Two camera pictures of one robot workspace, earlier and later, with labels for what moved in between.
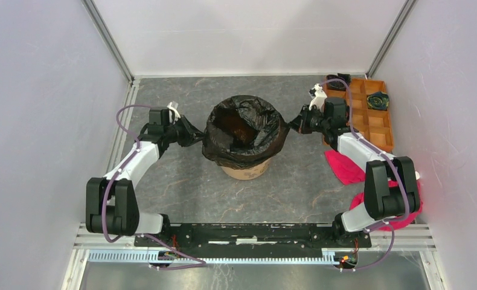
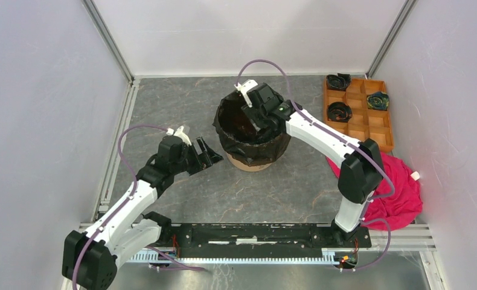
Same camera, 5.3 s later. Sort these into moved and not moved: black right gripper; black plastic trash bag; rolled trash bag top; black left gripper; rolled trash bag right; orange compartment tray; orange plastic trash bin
Moved: black right gripper; orange plastic trash bin; black plastic trash bag; black left gripper
Not moved: rolled trash bag right; rolled trash bag top; orange compartment tray
